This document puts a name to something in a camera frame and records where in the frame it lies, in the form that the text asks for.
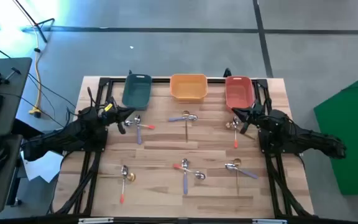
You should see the red-handled silver spoon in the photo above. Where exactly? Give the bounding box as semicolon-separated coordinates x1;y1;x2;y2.
124;119;156;130
172;163;206;180
232;116;239;149
119;164;129;205

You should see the black cable bundle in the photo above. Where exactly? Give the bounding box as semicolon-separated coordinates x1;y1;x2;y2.
50;151;103;215
265;154;312;218

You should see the white paper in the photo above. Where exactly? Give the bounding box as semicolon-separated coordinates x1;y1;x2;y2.
21;146;62;184

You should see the yellow cable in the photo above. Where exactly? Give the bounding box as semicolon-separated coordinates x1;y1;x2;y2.
28;26;42;118

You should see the spoon with wooden handle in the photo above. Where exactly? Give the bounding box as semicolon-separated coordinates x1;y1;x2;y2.
99;172;136;182
232;157;242;196
181;110;191;143
225;121;257;141

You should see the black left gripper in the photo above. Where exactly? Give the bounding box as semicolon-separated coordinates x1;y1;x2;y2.
99;96;135;124

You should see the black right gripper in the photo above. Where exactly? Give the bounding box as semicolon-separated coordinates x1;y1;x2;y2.
231;102;267;125

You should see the black floor stand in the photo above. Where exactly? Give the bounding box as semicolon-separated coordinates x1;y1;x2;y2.
12;0;56;44

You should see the dark grey desk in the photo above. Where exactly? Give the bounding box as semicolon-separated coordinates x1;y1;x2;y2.
0;134;24;215

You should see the purple-handled silver spoon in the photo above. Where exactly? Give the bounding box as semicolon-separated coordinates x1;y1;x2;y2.
168;114;198;123
224;162;259;180
134;114;143;146
181;158;190;195

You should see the yellow plastic bin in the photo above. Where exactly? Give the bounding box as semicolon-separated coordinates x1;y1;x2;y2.
169;73;208;103

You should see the black edge rail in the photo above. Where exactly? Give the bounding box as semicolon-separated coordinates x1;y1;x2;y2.
0;213;358;224

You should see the red-orange plastic bin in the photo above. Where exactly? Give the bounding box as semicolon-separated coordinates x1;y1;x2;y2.
224;75;255;112

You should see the black aluminium table frame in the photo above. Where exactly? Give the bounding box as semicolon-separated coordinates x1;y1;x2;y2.
73;77;315;218

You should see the silver bracket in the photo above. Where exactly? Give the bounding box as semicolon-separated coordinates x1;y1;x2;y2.
252;218;288;224
78;217;115;224

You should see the green board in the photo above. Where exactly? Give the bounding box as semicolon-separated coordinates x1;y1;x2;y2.
313;68;358;196

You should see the dark green plastic bin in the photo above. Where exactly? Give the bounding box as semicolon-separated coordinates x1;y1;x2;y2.
122;73;153;110

